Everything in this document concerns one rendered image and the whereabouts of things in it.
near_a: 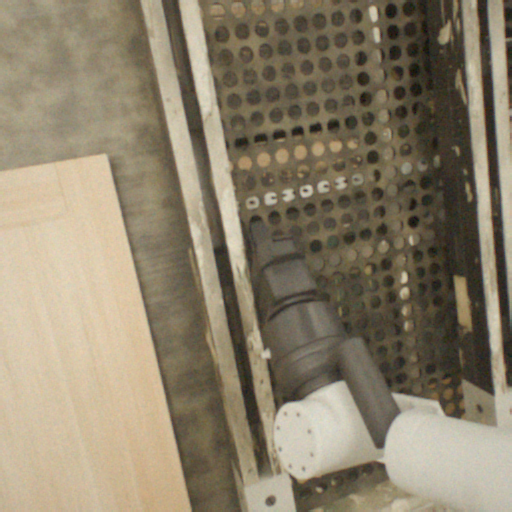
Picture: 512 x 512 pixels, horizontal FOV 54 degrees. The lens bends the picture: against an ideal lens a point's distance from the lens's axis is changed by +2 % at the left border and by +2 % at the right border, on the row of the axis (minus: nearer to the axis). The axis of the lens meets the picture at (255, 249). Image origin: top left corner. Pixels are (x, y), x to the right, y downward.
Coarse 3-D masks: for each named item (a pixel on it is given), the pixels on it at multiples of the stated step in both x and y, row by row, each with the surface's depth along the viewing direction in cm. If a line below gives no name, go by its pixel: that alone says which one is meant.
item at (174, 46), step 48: (144, 0) 52; (192, 0) 53; (144, 48) 57; (192, 48) 54; (192, 96) 55; (192, 144) 59; (192, 192) 56; (192, 240) 57; (240, 240) 59; (240, 288) 60; (240, 336) 64; (240, 384) 66; (240, 432) 63; (240, 480) 66; (288, 480) 66
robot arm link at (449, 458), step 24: (432, 432) 39; (456, 432) 38; (480, 432) 37; (504, 432) 35; (432, 456) 38; (456, 456) 36; (480, 456) 35; (504, 456) 34; (432, 480) 37; (456, 480) 36; (480, 480) 34; (504, 480) 33; (456, 504) 36; (480, 504) 34; (504, 504) 33
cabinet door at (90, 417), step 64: (0, 192) 56; (64, 192) 57; (0, 256) 57; (64, 256) 59; (128, 256) 61; (0, 320) 58; (64, 320) 60; (128, 320) 62; (0, 384) 59; (64, 384) 61; (128, 384) 63; (0, 448) 60; (64, 448) 62; (128, 448) 64
